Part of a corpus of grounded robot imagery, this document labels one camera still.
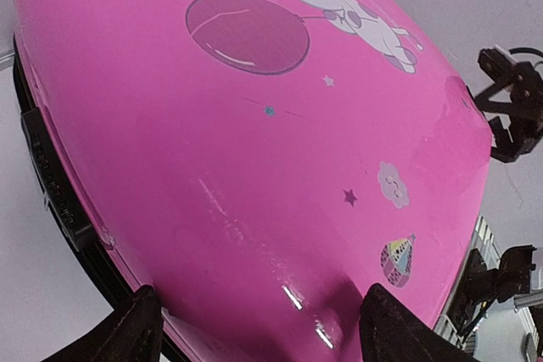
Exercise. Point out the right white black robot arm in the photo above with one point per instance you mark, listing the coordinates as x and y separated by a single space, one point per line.
480 286

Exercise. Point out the pink hard-shell suitcase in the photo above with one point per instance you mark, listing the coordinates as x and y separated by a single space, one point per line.
260 163

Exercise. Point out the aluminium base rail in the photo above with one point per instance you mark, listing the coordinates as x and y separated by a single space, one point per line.
513 326

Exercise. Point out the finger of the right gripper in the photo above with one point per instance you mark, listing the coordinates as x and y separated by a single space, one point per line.
511 142
506 74

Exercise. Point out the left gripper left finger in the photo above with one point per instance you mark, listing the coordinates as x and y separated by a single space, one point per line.
132 332

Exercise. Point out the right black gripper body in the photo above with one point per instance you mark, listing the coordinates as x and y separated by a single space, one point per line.
531 95

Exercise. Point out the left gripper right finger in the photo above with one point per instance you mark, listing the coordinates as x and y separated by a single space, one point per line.
389 331

